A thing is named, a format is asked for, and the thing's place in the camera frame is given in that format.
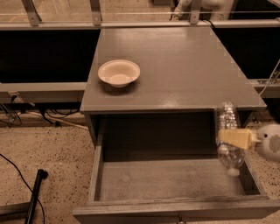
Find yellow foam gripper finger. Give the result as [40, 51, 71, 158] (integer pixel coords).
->
[218, 129, 261, 150]

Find clear plastic water bottle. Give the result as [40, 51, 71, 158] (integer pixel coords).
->
[214, 101, 245, 177]

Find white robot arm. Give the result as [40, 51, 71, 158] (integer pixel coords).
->
[217, 124, 280, 163]

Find open grey wooden drawer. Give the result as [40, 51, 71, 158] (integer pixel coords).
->
[73, 120, 280, 224]

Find grey metal beam right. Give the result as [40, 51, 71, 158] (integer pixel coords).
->
[248, 79, 280, 98]

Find grey metal beam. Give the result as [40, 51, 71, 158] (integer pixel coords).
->
[0, 82, 86, 103]
[248, 79, 280, 98]

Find grey wooden cabinet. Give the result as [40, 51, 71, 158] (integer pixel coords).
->
[80, 27, 265, 147]

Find white paper bowl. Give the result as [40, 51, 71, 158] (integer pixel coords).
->
[98, 59, 140, 88]

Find grey metal beam left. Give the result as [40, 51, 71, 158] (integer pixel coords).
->
[0, 82, 86, 103]

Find black pole on floor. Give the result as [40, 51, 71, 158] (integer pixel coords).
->
[24, 169, 48, 224]

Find white cable right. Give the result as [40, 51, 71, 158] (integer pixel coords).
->
[258, 58, 280, 97]

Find metal drawer handle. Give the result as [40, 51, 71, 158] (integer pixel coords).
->
[176, 215, 186, 224]

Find metal railing frame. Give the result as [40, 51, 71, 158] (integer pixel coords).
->
[0, 0, 280, 30]

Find cable bundle under beam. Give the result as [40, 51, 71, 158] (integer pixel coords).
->
[0, 93, 88, 130]

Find black floor cable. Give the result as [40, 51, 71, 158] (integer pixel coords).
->
[0, 153, 46, 224]

